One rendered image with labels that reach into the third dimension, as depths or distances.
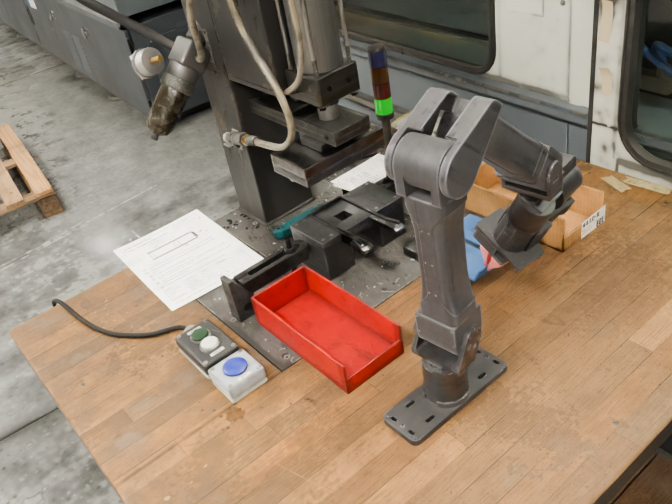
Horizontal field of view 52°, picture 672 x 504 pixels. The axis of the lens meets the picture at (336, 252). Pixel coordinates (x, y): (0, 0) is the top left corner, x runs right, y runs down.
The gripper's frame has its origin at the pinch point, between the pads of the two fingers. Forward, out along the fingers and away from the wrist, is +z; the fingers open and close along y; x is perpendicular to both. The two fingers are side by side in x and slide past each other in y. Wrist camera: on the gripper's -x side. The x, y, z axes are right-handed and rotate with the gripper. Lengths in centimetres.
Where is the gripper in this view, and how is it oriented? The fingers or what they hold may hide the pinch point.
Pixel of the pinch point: (490, 265)
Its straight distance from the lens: 120.9
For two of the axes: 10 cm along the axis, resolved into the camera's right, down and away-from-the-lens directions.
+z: -1.7, 5.2, 8.4
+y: -6.1, -7.3, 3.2
